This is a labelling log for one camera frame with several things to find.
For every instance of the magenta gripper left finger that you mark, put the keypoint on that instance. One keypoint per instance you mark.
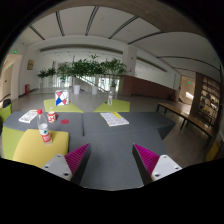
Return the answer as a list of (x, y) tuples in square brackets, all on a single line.
[(71, 166)]

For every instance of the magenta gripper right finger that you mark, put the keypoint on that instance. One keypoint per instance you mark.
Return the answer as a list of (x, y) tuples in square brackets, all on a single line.
[(153, 167)]

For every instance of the clear water bottle red cap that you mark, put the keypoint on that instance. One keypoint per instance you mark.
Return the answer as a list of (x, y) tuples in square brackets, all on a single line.
[(43, 128)]

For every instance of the far clear water bottle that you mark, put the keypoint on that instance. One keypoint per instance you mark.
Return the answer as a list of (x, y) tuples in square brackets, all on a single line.
[(110, 98)]

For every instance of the yellow seat cushion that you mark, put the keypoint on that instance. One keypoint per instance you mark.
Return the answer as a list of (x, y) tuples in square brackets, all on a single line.
[(32, 150)]

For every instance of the red white patterned cup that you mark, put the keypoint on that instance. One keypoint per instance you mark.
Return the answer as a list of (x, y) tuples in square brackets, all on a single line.
[(52, 116)]

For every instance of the long wooden bench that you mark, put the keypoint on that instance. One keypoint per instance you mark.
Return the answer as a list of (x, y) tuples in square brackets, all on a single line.
[(187, 118)]

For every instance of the right yellow white magazine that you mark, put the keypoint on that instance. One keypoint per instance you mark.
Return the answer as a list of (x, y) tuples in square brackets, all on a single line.
[(114, 119)]

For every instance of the left open magazine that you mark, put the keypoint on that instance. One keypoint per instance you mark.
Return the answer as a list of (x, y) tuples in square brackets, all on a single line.
[(28, 116)]

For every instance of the colourful geometric cube box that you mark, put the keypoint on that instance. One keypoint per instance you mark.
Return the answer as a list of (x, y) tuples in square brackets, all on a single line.
[(62, 97)]

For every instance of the green chair left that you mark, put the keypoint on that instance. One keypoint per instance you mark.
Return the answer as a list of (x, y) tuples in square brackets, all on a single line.
[(6, 110)]

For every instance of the wooden bookshelf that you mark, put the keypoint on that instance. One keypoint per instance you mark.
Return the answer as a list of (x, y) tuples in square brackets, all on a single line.
[(206, 97)]

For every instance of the red fire extinguisher box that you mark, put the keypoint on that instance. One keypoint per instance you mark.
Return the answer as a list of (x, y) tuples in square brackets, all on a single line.
[(27, 88)]

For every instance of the potted plant far left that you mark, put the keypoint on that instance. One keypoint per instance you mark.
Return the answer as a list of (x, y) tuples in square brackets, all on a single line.
[(45, 73)]

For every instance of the potted plant white pot centre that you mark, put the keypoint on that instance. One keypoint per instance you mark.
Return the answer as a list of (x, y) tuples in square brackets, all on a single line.
[(78, 69)]

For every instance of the potted plant right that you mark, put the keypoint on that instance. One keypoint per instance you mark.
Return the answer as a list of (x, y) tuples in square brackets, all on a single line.
[(114, 69)]

